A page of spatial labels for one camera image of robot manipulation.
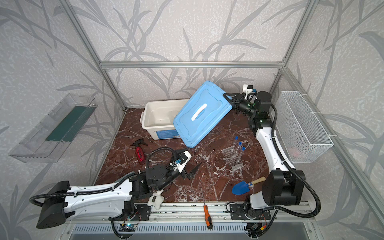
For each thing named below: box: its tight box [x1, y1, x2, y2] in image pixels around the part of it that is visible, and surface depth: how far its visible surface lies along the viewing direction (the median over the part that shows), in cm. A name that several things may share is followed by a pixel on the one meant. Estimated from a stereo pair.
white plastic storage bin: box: [139, 99, 189, 140], surface depth 101 cm
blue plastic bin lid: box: [173, 80, 233, 149], surface depth 77 cm
